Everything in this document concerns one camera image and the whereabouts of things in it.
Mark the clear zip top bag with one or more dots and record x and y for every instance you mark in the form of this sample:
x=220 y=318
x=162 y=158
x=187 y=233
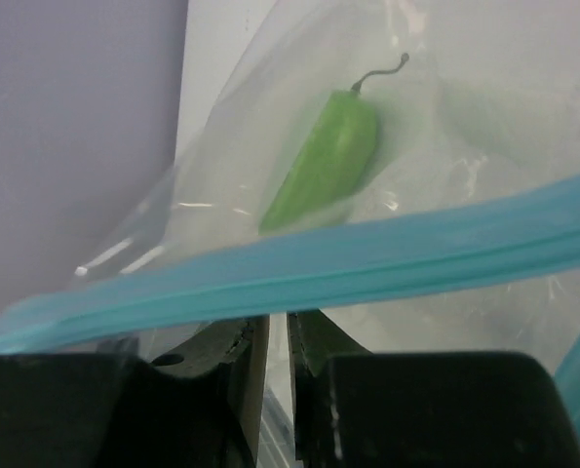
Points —
x=464 y=232

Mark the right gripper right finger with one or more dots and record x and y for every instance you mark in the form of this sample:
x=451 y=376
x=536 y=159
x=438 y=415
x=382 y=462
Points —
x=356 y=408

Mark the fake green pepper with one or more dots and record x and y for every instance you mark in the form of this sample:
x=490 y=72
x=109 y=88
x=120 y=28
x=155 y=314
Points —
x=333 y=158

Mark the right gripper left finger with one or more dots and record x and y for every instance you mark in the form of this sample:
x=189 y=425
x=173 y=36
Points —
x=198 y=405

